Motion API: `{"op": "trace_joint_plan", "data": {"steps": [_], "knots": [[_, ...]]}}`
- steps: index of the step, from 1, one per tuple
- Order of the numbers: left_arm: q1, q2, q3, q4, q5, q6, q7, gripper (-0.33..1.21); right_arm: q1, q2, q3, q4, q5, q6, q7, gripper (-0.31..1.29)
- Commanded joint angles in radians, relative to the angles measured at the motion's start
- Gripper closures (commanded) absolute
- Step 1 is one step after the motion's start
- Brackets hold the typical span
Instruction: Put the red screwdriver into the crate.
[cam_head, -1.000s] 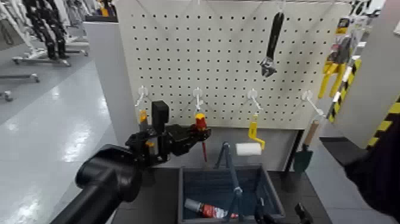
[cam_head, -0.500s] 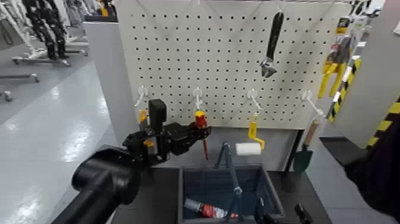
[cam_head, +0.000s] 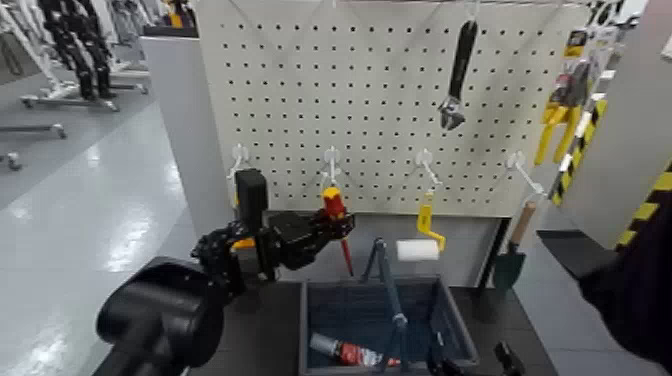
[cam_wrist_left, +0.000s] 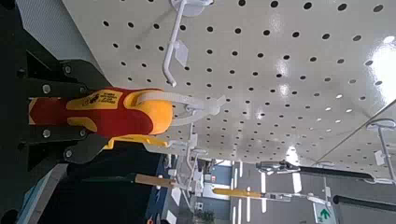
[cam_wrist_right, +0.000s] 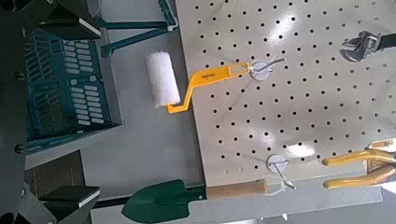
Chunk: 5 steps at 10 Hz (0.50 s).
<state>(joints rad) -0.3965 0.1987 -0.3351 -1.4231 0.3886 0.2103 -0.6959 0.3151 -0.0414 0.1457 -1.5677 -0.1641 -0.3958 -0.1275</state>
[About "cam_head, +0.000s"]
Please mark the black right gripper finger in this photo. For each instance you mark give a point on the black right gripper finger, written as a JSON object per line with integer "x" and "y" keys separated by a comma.
{"x": 443, "y": 362}
{"x": 509, "y": 359}

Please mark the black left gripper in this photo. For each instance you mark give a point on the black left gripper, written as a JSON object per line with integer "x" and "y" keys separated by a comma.
{"x": 294, "y": 239}

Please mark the red yellow screwdriver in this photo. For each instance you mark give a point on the red yellow screwdriver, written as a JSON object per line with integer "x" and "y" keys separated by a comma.
{"x": 333, "y": 202}

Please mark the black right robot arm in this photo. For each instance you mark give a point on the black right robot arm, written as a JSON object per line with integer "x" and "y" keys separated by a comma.
{"x": 635, "y": 304}

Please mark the white pegboard hook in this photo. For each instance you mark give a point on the white pegboard hook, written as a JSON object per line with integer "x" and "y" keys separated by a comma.
{"x": 240, "y": 154}
{"x": 424, "y": 158}
{"x": 517, "y": 162}
{"x": 332, "y": 157}
{"x": 471, "y": 9}

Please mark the red grey tube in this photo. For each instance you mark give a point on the red grey tube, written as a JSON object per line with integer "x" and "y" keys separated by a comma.
{"x": 357, "y": 354}

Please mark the yellow paint roller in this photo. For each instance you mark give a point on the yellow paint roller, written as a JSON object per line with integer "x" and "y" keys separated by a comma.
{"x": 417, "y": 250}

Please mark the blue plastic shopping basket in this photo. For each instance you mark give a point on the blue plastic shopping basket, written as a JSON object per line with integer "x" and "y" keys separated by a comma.
{"x": 367, "y": 310}

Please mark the white perforated pegboard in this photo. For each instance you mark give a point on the white perforated pegboard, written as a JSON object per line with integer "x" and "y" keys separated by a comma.
{"x": 367, "y": 105}

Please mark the black adjustable wrench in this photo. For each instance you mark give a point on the black adjustable wrench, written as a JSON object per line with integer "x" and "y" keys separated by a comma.
{"x": 462, "y": 58}

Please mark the grey panel with hazard tape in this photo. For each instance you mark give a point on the grey panel with hazard tape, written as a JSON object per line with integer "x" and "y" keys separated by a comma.
{"x": 630, "y": 131}

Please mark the yellow black machine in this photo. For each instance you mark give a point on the yellow black machine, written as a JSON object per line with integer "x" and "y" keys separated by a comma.
{"x": 178, "y": 14}

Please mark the grey wheeled stand base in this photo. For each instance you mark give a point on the grey wheeled stand base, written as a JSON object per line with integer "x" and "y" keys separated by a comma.
{"x": 42, "y": 128}
{"x": 73, "y": 101}
{"x": 11, "y": 160}

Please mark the yellow black product card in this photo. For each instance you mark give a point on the yellow black product card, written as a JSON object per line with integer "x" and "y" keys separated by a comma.
{"x": 576, "y": 43}

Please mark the black humanoid robot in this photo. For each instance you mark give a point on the black humanoid robot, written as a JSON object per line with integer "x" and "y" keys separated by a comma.
{"x": 78, "y": 42}

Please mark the white robot on stand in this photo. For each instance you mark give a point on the white robot on stand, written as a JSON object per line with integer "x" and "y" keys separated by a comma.
{"x": 26, "y": 42}

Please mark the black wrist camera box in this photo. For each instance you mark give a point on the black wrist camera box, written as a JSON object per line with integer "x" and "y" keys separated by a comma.
{"x": 252, "y": 210}

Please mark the black pegboard stand post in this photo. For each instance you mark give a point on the black pegboard stand post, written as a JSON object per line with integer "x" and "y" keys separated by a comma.
{"x": 491, "y": 273}

